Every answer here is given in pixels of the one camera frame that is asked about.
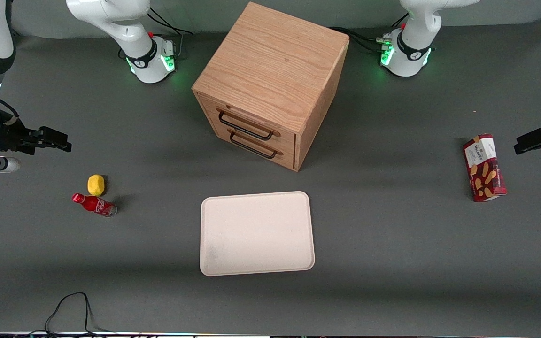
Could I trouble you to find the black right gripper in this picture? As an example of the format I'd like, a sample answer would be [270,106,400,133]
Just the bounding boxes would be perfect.
[0,111,72,159]

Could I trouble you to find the red coke bottle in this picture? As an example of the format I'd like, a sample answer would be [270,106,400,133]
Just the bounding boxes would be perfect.
[72,193,118,218]

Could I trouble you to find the beige plastic tray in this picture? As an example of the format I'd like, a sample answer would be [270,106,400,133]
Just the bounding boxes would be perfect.
[200,191,316,277]

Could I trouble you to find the red shortbread cookie box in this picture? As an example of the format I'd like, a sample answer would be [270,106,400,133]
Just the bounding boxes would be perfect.
[462,133,508,203]

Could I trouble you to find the yellow lemon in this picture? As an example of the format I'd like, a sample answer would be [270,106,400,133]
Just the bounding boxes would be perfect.
[87,174,106,197]

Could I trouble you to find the wooden drawer front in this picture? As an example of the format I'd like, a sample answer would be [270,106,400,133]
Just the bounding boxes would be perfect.
[199,94,297,153]
[205,123,296,170]

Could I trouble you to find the wooden drawer cabinet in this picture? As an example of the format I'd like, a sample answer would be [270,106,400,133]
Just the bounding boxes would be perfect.
[192,2,350,172]

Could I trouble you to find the thin black looped cable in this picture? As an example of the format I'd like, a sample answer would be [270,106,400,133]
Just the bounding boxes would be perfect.
[44,292,112,337]

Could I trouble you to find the black right arm base cables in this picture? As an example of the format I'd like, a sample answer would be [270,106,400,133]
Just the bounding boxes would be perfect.
[147,7,194,60]

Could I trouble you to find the black arm base cables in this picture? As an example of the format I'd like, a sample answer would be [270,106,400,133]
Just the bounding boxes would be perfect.
[329,13,410,55]
[147,7,194,60]

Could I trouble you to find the black metal drawer handle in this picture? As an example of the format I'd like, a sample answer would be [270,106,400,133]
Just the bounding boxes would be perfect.
[217,110,275,141]
[229,132,278,159]

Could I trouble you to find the black left arm base cables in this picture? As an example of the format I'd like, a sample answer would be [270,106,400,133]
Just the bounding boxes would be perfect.
[329,13,410,55]

